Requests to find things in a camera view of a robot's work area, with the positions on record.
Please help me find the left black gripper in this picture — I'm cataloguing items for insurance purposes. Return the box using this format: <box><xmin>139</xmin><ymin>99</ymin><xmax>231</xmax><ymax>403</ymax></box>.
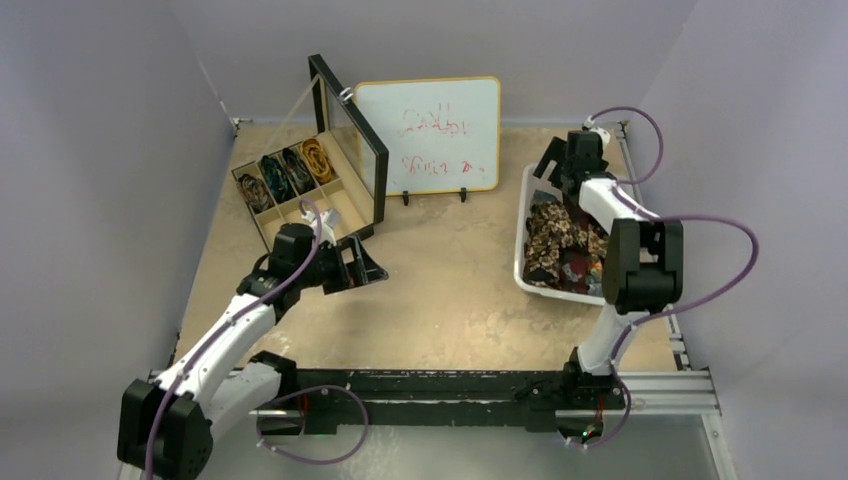
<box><xmin>295</xmin><ymin>234</ymin><xmax>385</xmax><ymax>294</ymax></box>

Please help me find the brown floral black tie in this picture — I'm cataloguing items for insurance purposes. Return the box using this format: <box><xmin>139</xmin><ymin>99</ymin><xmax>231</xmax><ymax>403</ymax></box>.
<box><xmin>522</xmin><ymin>201</ymin><xmax>608</xmax><ymax>291</ymax></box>

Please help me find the white plastic basket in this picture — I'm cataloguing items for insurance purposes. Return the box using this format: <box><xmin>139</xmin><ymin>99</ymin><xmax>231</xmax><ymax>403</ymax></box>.
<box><xmin>513</xmin><ymin>163</ymin><xmax>607</xmax><ymax>307</ymax></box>

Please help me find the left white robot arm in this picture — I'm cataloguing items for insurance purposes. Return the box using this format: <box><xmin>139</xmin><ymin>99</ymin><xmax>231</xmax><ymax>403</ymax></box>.
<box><xmin>117</xmin><ymin>223</ymin><xmax>389</xmax><ymax>479</ymax></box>

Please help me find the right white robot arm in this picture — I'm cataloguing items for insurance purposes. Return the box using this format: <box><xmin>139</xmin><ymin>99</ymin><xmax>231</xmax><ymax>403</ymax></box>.
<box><xmin>533</xmin><ymin>129</ymin><xmax>684</xmax><ymax>407</ymax></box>

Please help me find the black tie storage box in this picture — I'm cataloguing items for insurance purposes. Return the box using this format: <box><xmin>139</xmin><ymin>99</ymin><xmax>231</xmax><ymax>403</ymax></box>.
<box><xmin>231</xmin><ymin>54</ymin><xmax>389</xmax><ymax>248</ymax></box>

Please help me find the dark red tie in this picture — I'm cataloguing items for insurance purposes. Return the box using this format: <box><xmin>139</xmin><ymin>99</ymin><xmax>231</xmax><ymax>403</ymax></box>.
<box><xmin>558</xmin><ymin>252</ymin><xmax>603</xmax><ymax>297</ymax></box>

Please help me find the small whiteboard with stand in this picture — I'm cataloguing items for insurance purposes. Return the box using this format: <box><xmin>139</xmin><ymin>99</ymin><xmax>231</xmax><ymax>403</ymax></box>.
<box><xmin>353</xmin><ymin>76</ymin><xmax>501</xmax><ymax>196</ymax></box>

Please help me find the dark grey rolled tie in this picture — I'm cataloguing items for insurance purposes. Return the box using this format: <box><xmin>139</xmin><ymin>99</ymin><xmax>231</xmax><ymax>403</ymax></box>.
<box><xmin>281</xmin><ymin>148</ymin><xmax>316</xmax><ymax>194</ymax></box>

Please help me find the blue dark rolled tie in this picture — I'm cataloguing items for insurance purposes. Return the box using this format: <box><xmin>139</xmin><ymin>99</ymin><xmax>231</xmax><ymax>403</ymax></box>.
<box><xmin>259</xmin><ymin>155</ymin><xmax>294</xmax><ymax>204</ymax></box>

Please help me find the yellow rolled tie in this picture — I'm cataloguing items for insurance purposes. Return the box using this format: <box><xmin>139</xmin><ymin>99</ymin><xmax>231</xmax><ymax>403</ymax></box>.
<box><xmin>300</xmin><ymin>138</ymin><xmax>335</xmax><ymax>185</ymax></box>

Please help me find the grey patterned rolled tie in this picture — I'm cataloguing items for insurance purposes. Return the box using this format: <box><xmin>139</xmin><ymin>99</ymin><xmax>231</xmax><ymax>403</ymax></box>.
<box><xmin>236</xmin><ymin>173</ymin><xmax>273</xmax><ymax>214</ymax></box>

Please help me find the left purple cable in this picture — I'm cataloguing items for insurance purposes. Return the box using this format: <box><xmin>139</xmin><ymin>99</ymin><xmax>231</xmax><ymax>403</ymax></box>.
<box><xmin>142</xmin><ymin>198</ymin><xmax>370</xmax><ymax>480</ymax></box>

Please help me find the purple cable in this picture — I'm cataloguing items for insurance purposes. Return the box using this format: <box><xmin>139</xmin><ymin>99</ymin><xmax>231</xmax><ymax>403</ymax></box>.
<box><xmin>566</xmin><ymin>105</ymin><xmax>761</xmax><ymax>450</ymax></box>
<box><xmin>142</xmin><ymin>198</ymin><xmax>370</xmax><ymax>480</ymax></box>

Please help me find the black aluminium mounting rail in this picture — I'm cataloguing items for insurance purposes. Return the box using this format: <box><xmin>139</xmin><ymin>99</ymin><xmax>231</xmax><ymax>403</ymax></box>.
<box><xmin>135</xmin><ymin>367</ymin><xmax>722</xmax><ymax>439</ymax></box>

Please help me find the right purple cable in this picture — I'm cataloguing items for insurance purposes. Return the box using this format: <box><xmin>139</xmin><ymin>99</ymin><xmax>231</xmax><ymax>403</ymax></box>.
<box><xmin>566</xmin><ymin>105</ymin><xmax>761</xmax><ymax>450</ymax></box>

